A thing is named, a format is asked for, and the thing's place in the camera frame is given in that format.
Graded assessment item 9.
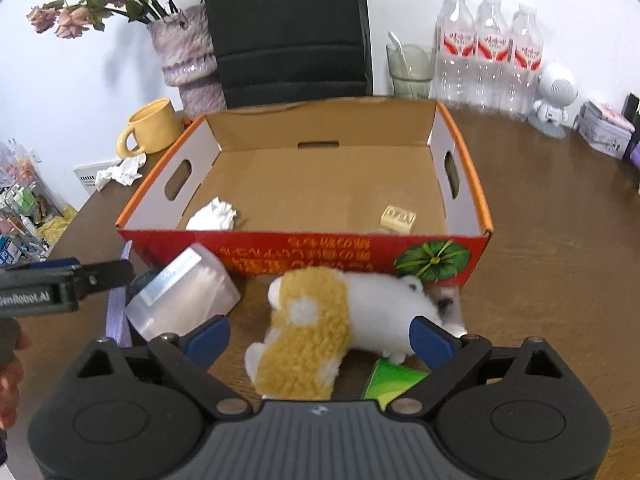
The translucent plastic container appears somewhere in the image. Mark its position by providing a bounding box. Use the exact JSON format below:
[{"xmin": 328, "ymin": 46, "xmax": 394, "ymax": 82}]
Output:
[{"xmin": 125, "ymin": 244, "xmax": 241, "ymax": 340}]

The left hand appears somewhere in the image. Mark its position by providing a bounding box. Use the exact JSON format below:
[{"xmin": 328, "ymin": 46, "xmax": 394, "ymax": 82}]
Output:
[{"xmin": 0, "ymin": 316, "xmax": 33, "ymax": 430}]

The green card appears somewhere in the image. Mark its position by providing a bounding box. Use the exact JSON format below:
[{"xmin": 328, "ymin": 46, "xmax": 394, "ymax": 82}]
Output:
[{"xmin": 361, "ymin": 359, "xmax": 431, "ymax": 411}]

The crumpled white tissue on table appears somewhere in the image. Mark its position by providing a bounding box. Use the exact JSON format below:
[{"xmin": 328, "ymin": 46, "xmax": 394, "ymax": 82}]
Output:
[{"xmin": 94, "ymin": 153, "xmax": 146, "ymax": 191}]

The white and tan plush toy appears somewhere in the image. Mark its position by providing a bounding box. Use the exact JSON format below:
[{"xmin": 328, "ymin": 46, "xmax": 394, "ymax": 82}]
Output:
[{"xmin": 244, "ymin": 266, "xmax": 466, "ymax": 401}]

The crumpled white tissue in box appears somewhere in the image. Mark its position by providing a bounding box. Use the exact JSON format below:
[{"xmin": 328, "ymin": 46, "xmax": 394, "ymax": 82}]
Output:
[{"xmin": 186, "ymin": 197, "xmax": 238, "ymax": 231}]

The small cream block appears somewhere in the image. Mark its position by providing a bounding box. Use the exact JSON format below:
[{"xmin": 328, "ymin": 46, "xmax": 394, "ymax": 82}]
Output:
[{"xmin": 380, "ymin": 205, "xmax": 416, "ymax": 235}]

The yellow ceramic mug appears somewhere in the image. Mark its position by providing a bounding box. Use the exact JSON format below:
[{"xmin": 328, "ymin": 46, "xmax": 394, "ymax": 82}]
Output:
[{"xmin": 115, "ymin": 98, "xmax": 183, "ymax": 159}]

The cardboard box with orange rim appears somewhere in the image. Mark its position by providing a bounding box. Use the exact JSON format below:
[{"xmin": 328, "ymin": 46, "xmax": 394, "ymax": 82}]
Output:
[{"xmin": 116, "ymin": 98, "xmax": 494, "ymax": 285}]

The purple textured vase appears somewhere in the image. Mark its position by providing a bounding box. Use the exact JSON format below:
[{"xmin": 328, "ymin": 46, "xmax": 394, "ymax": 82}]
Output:
[{"xmin": 148, "ymin": 3, "xmax": 227, "ymax": 119}]

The white robot figurine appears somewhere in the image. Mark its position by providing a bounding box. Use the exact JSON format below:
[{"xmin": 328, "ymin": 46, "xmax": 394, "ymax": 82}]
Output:
[{"xmin": 527, "ymin": 75, "xmax": 578, "ymax": 140}]

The small printed tin box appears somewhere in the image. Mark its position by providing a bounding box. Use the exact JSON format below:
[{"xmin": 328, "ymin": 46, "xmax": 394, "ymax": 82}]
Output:
[{"xmin": 574, "ymin": 101, "xmax": 634, "ymax": 160}]

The left water bottle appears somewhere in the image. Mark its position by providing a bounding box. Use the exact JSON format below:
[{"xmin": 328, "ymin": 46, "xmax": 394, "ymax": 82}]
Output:
[{"xmin": 432, "ymin": 0, "xmax": 476, "ymax": 106}]

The water bottle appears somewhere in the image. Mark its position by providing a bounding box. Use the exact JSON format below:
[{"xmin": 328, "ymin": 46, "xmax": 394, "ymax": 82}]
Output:
[
  {"xmin": 432, "ymin": 0, "xmax": 476, "ymax": 106},
  {"xmin": 500, "ymin": 4, "xmax": 544, "ymax": 119},
  {"xmin": 471, "ymin": 0, "xmax": 509, "ymax": 110}
]

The clear glass cup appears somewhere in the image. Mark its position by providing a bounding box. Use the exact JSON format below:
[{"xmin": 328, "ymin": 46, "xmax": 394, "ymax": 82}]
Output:
[{"xmin": 386, "ymin": 32, "xmax": 435, "ymax": 100}]

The middle water bottle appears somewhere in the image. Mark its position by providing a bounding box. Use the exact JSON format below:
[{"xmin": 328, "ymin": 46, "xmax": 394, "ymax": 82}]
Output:
[{"xmin": 471, "ymin": 0, "xmax": 509, "ymax": 110}]

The black paper bag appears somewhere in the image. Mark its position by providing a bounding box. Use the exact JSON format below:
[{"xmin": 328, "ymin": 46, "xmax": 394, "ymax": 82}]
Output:
[{"xmin": 205, "ymin": 0, "xmax": 373, "ymax": 108}]

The right water bottle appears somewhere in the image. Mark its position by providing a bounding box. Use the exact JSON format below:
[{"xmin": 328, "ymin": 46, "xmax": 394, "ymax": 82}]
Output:
[{"xmin": 500, "ymin": 4, "xmax": 544, "ymax": 119}]

